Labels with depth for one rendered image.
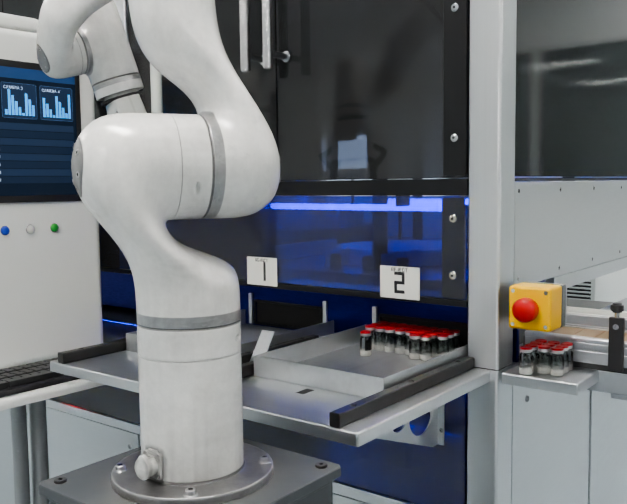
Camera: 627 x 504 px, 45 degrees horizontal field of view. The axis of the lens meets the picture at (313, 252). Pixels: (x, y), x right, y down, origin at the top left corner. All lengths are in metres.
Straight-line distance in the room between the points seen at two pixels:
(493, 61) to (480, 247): 0.31
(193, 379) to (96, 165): 0.25
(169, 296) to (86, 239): 1.06
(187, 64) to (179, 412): 0.39
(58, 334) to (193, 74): 1.09
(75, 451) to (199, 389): 1.41
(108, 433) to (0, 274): 0.56
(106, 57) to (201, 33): 0.48
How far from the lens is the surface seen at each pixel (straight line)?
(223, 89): 0.87
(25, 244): 1.80
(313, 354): 1.41
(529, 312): 1.25
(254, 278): 1.61
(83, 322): 1.90
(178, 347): 0.84
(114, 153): 0.81
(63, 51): 1.29
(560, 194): 1.56
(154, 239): 0.81
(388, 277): 1.41
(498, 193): 1.30
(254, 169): 0.85
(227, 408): 0.87
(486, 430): 1.37
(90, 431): 2.17
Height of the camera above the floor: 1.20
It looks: 5 degrees down
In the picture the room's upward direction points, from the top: 1 degrees counter-clockwise
